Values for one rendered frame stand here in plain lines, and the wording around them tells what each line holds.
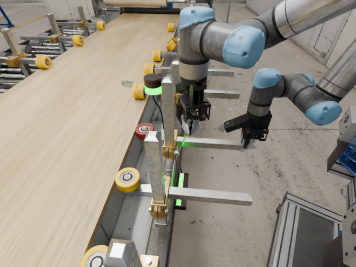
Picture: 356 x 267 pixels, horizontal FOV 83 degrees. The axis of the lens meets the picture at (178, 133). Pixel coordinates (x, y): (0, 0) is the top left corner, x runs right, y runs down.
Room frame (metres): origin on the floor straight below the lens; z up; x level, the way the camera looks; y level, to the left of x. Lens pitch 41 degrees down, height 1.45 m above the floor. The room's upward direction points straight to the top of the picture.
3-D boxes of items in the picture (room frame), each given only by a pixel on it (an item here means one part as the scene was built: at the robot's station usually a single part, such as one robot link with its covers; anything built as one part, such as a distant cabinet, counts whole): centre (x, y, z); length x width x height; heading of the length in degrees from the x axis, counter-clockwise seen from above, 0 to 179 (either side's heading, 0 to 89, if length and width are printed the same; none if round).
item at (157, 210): (0.38, 0.06, 0.84); 0.13 x 0.06 x 0.05; 174
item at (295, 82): (0.61, -0.39, 1.12); 0.11 x 0.11 x 0.08; 7
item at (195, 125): (0.49, -0.06, 1.05); 0.06 x 0.03 x 0.09; 15
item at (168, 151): (0.63, 0.03, 0.85); 0.13 x 0.06 x 0.05; 174
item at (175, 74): (0.85, 0.01, 0.88); 0.03 x 0.03 x 0.48; 84
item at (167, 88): (0.60, 0.03, 0.92); 0.03 x 0.03 x 0.48; 84
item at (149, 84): (0.61, 0.08, 1.15); 0.06 x 0.06 x 0.02
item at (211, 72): (1.14, -0.07, 0.95); 0.50 x 0.04 x 0.04; 84
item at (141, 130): (0.66, 0.14, 0.85); 0.08 x 0.08 x 0.11
